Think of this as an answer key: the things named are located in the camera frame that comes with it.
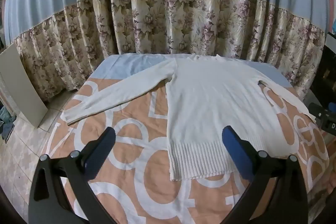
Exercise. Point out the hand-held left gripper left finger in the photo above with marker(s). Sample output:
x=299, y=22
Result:
x=101, y=153

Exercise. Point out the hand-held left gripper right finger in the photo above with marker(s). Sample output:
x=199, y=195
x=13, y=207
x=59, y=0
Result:
x=235, y=153

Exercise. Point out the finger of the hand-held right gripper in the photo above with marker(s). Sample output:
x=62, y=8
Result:
x=316, y=111

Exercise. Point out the white knit sweater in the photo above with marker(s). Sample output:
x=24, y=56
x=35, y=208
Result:
x=210, y=98

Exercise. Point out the orange printed blanket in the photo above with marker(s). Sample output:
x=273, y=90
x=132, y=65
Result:
x=136, y=150

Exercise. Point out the dark furniture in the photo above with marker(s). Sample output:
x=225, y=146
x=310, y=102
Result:
x=329, y=66

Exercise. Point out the dark patterned mat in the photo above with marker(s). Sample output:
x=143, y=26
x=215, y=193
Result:
x=5, y=124

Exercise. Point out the white board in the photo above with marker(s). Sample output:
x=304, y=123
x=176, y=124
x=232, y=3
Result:
x=23, y=87

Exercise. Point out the blue floral curtain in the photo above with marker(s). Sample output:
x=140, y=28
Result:
x=157, y=16

